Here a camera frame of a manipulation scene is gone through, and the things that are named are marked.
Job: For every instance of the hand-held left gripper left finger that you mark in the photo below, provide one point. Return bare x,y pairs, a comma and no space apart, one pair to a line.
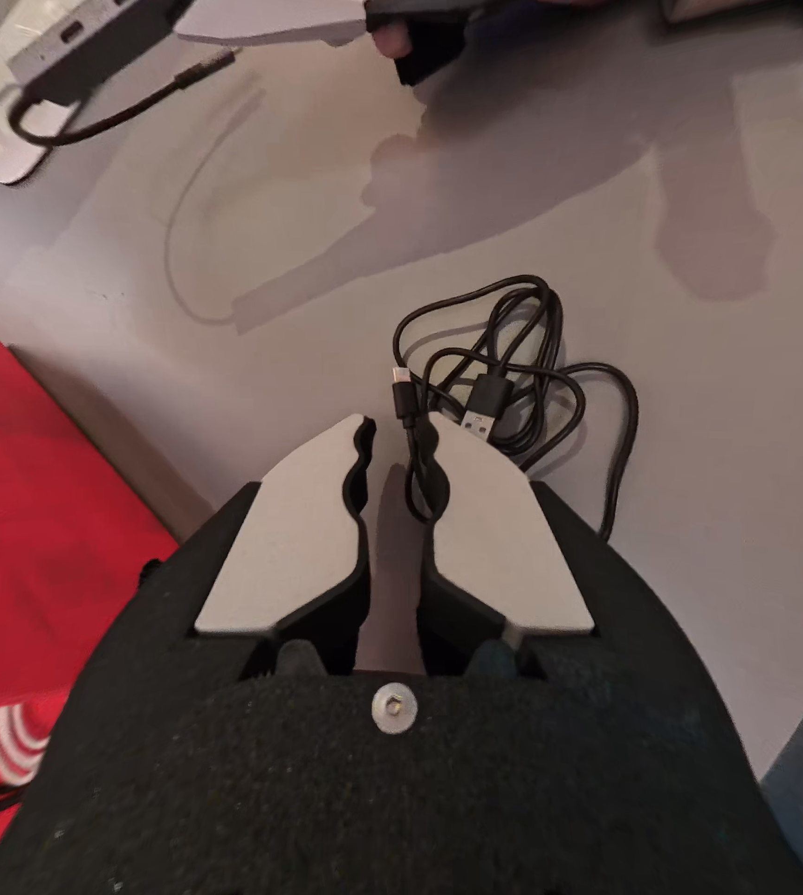
289,545

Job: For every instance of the red white striped object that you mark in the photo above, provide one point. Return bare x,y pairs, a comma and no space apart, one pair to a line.
10,745

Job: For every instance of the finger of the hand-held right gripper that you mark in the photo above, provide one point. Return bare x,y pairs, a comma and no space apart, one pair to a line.
275,21

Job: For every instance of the grey desk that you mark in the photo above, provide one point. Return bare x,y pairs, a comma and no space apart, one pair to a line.
653,175

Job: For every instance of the person's right hand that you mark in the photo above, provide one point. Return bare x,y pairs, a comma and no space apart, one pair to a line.
436,35

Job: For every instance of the red cloth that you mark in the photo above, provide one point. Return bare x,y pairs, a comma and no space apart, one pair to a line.
38,524

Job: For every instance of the dark grey USB hub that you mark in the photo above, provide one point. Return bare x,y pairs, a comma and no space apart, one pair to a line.
94,42

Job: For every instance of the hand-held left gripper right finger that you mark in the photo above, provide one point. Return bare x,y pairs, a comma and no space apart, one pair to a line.
506,552

